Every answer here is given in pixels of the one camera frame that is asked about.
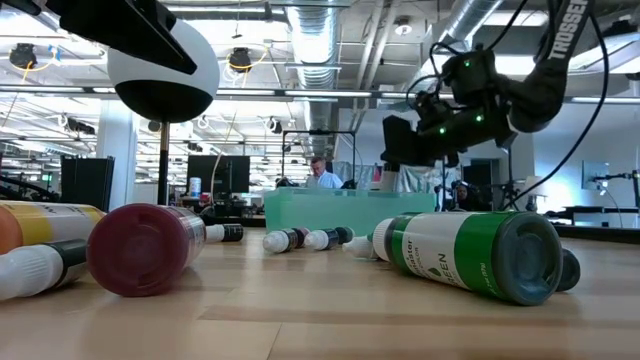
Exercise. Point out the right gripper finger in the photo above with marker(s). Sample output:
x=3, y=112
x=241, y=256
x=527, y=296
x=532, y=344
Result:
x=404, y=142

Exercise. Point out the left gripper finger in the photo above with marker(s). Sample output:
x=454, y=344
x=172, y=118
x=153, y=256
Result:
x=145, y=30
x=15, y=4

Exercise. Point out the large pink food coloring bottle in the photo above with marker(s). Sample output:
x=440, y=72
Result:
x=377, y=175

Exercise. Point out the large green food coloring bottle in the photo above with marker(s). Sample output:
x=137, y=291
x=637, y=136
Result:
x=475, y=250

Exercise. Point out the small food coloring dropper bottle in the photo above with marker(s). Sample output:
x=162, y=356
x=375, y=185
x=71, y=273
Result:
x=225, y=233
x=30, y=270
x=320, y=240
x=277, y=241

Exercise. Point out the large yellow food coloring bottle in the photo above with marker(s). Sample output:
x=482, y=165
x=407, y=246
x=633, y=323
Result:
x=50, y=225

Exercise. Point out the large red food coloring bottle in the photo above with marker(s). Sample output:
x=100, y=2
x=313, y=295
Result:
x=142, y=250

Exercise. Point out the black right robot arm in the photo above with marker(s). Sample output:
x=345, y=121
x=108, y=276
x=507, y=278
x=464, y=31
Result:
x=545, y=90

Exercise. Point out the small teal food coloring bottle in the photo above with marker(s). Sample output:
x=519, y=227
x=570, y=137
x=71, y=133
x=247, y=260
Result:
x=345, y=234

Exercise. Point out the grey draped cloth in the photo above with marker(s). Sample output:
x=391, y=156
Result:
x=425, y=181

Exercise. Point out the black ceiling-mounted device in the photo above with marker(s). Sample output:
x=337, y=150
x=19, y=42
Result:
x=22, y=55
x=240, y=59

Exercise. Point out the person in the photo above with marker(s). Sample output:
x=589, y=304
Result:
x=327, y=180
x=465, y=197

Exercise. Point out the white desk lamp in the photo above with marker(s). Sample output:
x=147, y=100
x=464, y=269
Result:
x=534, y=185

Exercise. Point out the green translucent plastic bin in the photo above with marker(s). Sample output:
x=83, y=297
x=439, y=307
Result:
x=350, y=210

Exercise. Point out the black background desk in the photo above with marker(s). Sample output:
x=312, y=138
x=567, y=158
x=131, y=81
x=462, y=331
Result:
x=600, y=210

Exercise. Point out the black computer monitor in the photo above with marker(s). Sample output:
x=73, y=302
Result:
x=220, y=172

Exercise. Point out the black cabinet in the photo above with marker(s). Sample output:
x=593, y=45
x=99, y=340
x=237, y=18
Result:
x=87, y=182

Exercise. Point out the white and blue canister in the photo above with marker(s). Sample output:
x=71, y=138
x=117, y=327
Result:
x=195, y=187

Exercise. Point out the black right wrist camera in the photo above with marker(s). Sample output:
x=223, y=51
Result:
x=432, y=112

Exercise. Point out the black metal frame stand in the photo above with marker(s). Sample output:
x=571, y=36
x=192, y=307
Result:
x=443, y=190
x=320, y=132

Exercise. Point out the silver ceiling duct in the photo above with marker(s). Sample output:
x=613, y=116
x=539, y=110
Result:
x=315, y=40
x=470, y=17

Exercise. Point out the black aluminium table frame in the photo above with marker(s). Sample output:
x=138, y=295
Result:
x=600, y=234

